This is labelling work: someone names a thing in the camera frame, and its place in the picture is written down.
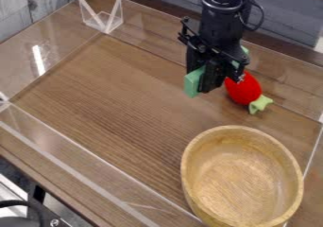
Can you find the green foam block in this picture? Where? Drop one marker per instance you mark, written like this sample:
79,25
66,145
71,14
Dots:
191,78

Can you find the black metal table leg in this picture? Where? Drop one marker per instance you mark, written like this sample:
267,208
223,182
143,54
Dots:
48,218

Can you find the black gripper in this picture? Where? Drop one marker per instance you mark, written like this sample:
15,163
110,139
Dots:
215,35

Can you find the clear acrylic corner bracket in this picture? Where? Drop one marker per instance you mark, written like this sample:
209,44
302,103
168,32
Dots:
103,21

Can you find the red plush strawberry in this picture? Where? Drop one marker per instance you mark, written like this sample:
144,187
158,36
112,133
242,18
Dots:
246,93

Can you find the clear acrylic tray wall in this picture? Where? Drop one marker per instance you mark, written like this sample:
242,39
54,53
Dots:
110,148

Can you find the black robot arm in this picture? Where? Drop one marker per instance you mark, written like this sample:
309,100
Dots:
215,55

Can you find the light wooden bowl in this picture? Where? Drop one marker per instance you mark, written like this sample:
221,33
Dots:
241,178

